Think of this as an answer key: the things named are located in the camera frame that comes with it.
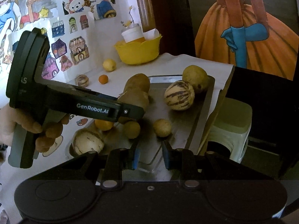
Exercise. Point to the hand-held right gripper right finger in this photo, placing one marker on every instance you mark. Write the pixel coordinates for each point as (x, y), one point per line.
(166, 156)

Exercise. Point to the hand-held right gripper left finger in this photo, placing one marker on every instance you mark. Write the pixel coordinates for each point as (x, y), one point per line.
(136, 156)

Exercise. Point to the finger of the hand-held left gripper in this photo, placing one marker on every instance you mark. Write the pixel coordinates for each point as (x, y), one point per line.
(132, 112)

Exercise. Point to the large brown fruit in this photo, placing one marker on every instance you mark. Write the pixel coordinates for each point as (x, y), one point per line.
(135, 99)
(137, 82)

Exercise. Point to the metal tray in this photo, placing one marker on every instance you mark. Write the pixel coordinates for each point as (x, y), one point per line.
(184, 121)

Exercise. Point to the striped pepino melon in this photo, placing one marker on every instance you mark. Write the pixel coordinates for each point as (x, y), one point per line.
(179, 95)
(83, 81)
(87, 142)

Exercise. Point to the person's left hand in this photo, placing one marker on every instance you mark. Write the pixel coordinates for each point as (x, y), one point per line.
(53, 130)

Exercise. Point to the orange fruit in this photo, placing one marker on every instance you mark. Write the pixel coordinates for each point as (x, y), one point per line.
(104, 124)

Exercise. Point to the small orange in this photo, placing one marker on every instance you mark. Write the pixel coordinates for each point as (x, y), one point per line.
(103, 79)

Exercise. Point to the yellow lemon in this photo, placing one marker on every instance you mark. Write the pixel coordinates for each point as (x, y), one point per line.
(109, 65)

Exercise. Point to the house drawings poster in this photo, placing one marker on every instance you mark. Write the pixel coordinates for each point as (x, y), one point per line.
(79, 49)

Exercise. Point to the yellow scalloped bowl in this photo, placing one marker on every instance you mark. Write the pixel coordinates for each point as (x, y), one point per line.
(137, 53)

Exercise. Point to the cartoon children drawing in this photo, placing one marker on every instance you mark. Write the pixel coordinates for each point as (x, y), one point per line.
(23, 4)

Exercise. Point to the large yellow-green fruit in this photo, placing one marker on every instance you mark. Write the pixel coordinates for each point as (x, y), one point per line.
(195, 77)

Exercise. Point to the white plastic stool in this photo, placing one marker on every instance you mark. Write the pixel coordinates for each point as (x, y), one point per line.
(233, 121)

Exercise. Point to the jar with white label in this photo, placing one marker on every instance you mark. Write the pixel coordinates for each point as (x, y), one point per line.
(132, 33)

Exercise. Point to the white folded paper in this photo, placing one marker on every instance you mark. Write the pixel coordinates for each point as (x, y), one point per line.
(151, 33)

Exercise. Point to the cartoon bear drawing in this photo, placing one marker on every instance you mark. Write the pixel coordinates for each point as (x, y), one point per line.
(79, 4)

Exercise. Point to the dried flower sprig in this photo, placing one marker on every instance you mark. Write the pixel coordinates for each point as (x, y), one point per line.
(127, 23)

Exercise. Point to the orange dress painting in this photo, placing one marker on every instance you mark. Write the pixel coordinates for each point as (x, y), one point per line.
(257, 39)

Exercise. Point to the brown wooden post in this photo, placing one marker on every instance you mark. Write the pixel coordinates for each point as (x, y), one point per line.
(144, 4)

